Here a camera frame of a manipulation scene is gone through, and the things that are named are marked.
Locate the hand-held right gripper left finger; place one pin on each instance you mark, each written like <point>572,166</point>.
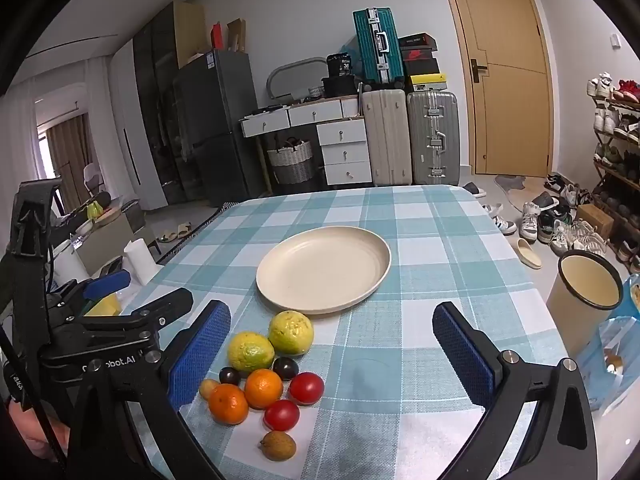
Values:
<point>200,355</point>

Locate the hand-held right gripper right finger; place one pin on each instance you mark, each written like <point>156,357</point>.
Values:
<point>465,355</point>

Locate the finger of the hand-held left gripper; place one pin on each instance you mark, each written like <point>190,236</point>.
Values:
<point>170,302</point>
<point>107,278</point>

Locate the small yellow fruit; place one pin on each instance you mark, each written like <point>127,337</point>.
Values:
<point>207,389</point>

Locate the yellow green citrus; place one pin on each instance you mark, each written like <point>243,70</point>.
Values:
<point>250,351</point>

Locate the orange tangerine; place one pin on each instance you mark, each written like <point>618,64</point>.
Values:
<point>228,404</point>
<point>263,388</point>

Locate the yellow spotted citrus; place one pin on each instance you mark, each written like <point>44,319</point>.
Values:
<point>291,332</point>

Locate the brown yellow fruit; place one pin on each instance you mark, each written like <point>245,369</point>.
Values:
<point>278,446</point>

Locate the cream round plate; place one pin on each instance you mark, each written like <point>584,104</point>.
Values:
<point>320,270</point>

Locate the person's left hand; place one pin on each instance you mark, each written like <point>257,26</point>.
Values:
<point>37,437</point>

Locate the yellow packet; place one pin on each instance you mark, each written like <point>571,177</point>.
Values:
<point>105,306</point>

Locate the dark purple plum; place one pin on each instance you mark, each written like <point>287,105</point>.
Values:
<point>229,375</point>
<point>286,367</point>

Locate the white paper towel roll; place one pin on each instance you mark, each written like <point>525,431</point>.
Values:
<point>139,262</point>

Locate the low coffee table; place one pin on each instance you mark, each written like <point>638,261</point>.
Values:
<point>107,240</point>

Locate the tan sandal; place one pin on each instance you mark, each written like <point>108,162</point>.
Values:
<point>166,236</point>
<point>184,230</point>

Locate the red tomato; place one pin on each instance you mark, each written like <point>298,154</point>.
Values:
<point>306,388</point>
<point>281,415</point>

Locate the teal checked tablecloth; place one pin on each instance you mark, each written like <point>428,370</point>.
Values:
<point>425,260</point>

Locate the cream trash bin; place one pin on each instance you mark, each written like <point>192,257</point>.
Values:
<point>575,320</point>

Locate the beige slide slipper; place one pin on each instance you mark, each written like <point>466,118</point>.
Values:
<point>530,255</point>

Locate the brown curtain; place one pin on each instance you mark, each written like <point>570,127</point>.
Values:
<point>70,155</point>

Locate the blue plastic bag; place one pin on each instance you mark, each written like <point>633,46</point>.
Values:
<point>597,385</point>

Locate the pile of shoes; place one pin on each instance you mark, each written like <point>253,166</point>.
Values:
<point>550,225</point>

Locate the grey slipper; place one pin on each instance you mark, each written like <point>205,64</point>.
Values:
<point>474,190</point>

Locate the grey floor mat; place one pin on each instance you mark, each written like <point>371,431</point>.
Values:
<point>515,192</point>

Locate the dark glass wardrobe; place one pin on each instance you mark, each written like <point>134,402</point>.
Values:
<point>160,110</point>

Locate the dark grey fridge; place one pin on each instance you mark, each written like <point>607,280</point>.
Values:
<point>220,125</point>

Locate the woven laundry basket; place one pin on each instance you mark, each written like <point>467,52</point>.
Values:
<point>292,162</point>

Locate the small cardboard box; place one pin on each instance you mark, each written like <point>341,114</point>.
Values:
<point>595,220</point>

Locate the white desk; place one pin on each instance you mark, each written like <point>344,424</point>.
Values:
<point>280,120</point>

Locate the silver suitcase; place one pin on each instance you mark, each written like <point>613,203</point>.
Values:
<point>432,140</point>

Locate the beige suitcase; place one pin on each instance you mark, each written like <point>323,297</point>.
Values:
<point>387,140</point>

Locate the white drawer cabinet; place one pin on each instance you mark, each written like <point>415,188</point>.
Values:
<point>345,152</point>

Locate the wooden shoe rack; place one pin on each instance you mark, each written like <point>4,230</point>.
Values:
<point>617,172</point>

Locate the grey framed mirror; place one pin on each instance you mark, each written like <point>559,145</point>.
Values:
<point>272,77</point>

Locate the wooden door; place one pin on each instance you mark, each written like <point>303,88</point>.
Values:
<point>510,110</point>

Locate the black storage box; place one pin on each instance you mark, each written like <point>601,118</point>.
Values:
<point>340,87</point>

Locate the yellow black shoe box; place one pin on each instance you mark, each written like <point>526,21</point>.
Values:
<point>427,82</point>

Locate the brown cardboard box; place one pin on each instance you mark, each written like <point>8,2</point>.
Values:
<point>237,35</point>

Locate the row of racked shoes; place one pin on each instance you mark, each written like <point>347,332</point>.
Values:
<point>617,120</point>

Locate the plain black shoe box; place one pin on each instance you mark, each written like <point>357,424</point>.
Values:
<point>422,67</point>

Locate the black tub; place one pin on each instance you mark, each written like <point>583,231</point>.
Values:
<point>340,66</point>

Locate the teal suitcase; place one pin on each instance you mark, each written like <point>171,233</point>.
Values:
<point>377,45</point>

